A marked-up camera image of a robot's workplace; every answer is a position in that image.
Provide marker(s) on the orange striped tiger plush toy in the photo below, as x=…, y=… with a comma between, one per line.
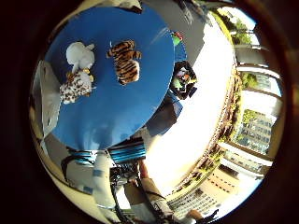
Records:
x=125, y=62

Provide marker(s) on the white brown spotted plush toy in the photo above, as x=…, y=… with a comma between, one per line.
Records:
x=76, y=86

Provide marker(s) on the green and red toy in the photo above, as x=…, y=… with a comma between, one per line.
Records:
x=177, y=39

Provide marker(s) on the white plastic container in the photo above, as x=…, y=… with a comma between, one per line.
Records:
x=47, y=96

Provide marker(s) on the person in tan sleeves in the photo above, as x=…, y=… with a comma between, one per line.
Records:
x=153, y=190

